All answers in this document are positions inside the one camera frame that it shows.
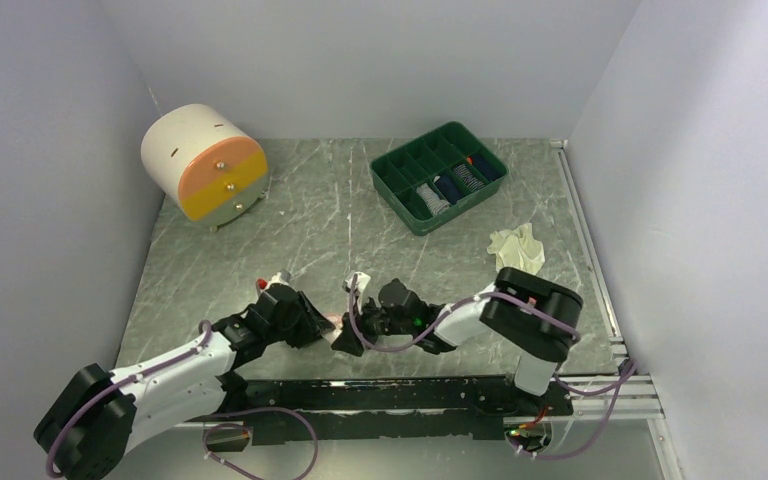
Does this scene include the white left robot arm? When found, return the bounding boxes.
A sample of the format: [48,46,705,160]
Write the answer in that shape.
[33,283,335,479]

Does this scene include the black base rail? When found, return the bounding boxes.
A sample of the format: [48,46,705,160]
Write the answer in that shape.
[204,375,573,446]

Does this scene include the blue striped rolled sock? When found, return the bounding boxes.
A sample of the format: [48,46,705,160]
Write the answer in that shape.
[452,163,484,193]

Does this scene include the grey striped rolled sock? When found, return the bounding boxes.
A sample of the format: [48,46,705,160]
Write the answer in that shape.
[415,183,450,217]

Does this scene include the cream cloth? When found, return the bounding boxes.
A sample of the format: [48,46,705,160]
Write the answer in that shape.
[487,223,546,275]

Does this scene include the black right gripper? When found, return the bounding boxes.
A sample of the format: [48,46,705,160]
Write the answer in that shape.
[331,293,415,358]

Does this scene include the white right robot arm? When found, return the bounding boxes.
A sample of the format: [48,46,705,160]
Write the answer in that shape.
[327,267,583,415]

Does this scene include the white pink-trimmed underwear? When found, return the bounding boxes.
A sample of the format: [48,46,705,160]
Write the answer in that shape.
[326,314,343,330]

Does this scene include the dark navy rolled sock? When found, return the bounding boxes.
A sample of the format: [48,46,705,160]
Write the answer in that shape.
[434,175,464,205]

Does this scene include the navy orange rolled sock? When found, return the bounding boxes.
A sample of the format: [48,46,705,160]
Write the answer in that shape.
[467,155,500,183]

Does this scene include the round white drawer cabinet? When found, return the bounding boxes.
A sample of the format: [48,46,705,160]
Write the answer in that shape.
[140,104,270,231]

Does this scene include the green compartment organizer tray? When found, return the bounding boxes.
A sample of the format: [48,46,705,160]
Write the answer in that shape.
[370,121,509,236]

